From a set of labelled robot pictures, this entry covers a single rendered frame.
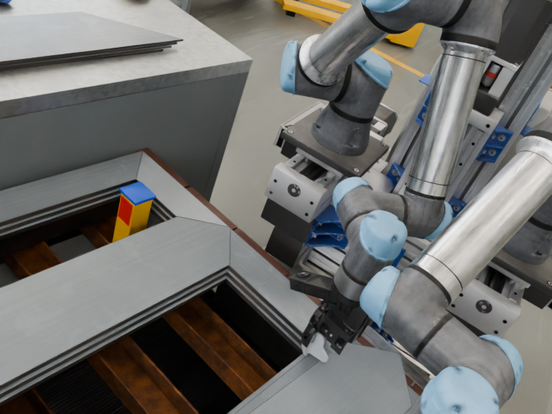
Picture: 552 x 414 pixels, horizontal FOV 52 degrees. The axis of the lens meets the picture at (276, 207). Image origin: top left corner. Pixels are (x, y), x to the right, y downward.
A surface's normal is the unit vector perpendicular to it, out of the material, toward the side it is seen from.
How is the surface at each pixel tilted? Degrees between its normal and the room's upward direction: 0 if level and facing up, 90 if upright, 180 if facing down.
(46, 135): 90
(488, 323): 90
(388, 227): 0
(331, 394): 1
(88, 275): 0
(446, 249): 39
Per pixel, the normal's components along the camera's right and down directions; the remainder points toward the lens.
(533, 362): 0.30, -0.75
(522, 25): -0.48, 0.41
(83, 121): 0.71, 0.58
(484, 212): -0.31, -0.58
